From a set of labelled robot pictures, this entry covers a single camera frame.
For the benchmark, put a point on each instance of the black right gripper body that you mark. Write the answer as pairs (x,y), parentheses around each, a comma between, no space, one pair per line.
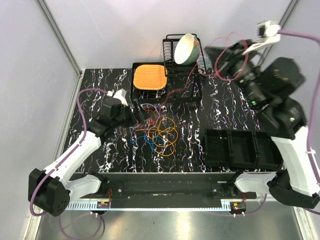
(235,60)

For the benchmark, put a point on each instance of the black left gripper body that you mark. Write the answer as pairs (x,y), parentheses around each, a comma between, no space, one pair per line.
(126,117)

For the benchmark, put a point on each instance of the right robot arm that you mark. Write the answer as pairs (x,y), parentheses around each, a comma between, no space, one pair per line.
(268,92)

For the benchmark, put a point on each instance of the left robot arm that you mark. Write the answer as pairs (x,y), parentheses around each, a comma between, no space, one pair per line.
(52,188)

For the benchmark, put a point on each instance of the light blue cup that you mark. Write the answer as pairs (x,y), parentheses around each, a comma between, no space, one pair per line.
(204,63)

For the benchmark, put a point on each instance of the black dish rack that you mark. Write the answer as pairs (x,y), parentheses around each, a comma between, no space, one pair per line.
(168,45)

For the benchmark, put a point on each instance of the cream ceramic bowl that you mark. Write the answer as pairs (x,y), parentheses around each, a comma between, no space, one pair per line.
(187,50)

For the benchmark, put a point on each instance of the orange woven mat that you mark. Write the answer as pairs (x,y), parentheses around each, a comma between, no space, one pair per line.
(150,77)

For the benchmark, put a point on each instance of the black bin left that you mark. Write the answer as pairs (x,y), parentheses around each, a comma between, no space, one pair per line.
(217,150)

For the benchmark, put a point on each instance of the black bin middle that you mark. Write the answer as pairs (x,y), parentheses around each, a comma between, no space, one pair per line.
(243,149)

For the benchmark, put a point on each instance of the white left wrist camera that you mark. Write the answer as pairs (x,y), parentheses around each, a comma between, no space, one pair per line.
(120,95)

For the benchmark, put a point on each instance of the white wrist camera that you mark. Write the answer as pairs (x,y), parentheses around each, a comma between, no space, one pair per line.
(120,95)
(267,36)

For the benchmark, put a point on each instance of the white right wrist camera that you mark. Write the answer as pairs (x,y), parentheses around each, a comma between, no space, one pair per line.
(267,36)

